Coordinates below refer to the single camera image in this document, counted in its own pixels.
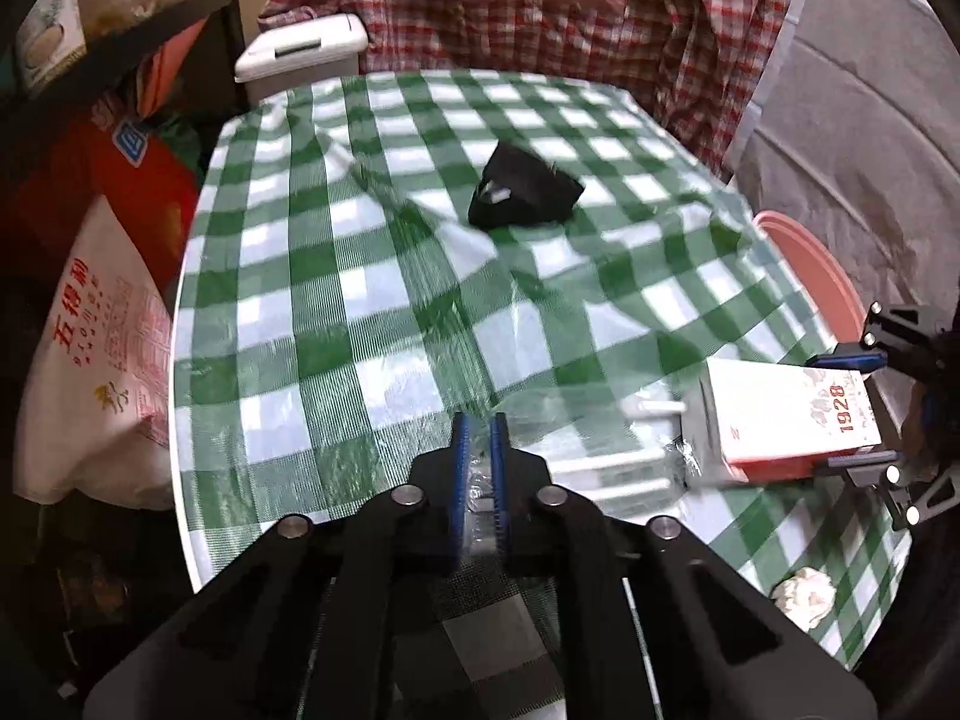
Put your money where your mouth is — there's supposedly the green checked tablecloth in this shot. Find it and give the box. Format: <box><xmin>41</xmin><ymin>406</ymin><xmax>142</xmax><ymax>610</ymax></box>
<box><xmin>171</xmin><ymin>69</ymin><xmax>912</xmax><ymax>720</ymax></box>

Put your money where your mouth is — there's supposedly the black shelf rack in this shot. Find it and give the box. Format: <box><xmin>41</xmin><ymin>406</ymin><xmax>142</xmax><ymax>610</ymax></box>
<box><xmin>0</xmin><ymin>0</ymin><xmax>248</xmax><ymax>143</ymax></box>

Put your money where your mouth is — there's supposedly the red plaid shirt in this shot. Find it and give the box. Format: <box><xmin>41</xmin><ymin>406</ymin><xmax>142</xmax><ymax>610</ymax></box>
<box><xmin>259</xmin><ymin>0</ymin><xmax>796</xmax><ymax>185</ymax></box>

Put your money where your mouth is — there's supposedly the clear plastic wrapper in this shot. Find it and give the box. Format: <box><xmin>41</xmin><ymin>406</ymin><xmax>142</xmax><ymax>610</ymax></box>
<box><xmin>463</xmin><ymin>457</ymin><xmax>502</xmax><ymax>563</ymax></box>

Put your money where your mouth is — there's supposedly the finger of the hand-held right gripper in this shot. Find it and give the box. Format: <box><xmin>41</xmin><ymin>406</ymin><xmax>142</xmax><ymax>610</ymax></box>
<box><xmin>806</xmin><ymin>341</ymin><xmax>890</xmax><ymax>374</ymax></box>
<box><xmin>821</xmin><ymin>448</ymin><xmax>901</xmax><ymax>470</ymax></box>

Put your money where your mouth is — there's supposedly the white label sauce bottle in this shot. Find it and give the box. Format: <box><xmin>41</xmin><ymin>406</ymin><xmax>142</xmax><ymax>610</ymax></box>
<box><xmin>13</xmin><ymin>0</ymin><xmax>87</xmax><ymax>91</ymax></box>

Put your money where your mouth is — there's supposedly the red shopping bag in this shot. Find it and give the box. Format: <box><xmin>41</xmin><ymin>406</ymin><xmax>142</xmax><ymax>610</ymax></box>
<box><xmin>15</xmin><ymin>109</ymin><xmax>200</xmax><ymax>293</ymax></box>

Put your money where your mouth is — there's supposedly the white red carton box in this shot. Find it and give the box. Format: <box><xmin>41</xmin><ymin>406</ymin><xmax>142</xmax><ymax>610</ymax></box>
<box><xmin>681</xmin><ymin>358</ymin><xmax>882</xmax><ymax>485</ymax></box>

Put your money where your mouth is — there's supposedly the pink plastic bin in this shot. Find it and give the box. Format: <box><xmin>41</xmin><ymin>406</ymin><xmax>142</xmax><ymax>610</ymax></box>
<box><xmin>752</xmin><ymin>210</ymin><xmax>871</xmax><ymax>361</ymax></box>

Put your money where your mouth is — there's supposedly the white lidded trash can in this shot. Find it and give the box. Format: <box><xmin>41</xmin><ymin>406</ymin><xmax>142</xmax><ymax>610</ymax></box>
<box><xmin>234</xmin><ymin>13</ymin><xmax>370</xmax><ymax>106</ymax></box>

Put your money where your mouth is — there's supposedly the crumpled white tissue ball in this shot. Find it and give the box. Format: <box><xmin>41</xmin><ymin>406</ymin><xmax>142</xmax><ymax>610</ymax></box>
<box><xmin>771</xmin><ymin>567</ymin><xmax>837</xmax><ymax>632</ymax></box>

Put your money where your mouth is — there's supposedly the green plastic bag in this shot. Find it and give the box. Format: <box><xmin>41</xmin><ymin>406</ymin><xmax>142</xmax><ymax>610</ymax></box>
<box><xmin>154</xmin><ymin>112</ymin><xmax>211</xmax><ymax>188</ymax></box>

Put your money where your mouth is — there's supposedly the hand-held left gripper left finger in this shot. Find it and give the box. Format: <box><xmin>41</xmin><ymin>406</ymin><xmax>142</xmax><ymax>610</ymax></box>
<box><xmin>82</xmin><ymin>412</ymin><xmax>472</xmax><ymax>720</ymax></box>

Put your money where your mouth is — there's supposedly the grey fabric cover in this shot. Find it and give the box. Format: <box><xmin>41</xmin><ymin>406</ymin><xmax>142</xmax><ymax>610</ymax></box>
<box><xmin>724</xmin><ymin>0</ymin><xmax>960</xmax><ymax>361</ymax></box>

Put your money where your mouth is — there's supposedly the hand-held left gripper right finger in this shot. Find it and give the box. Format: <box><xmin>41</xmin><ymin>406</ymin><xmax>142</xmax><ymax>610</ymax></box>
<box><xmin>491</xmin><ymin>412</ymin><xmax>880</xmax><ymax>720</ymax></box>

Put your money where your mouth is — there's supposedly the white red-printed plastic bag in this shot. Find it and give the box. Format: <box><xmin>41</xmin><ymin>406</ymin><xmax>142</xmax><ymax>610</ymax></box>
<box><xmin>11</xmin><ymin>195</ymin><xmax>177</xmax><ymax>511</ymax></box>

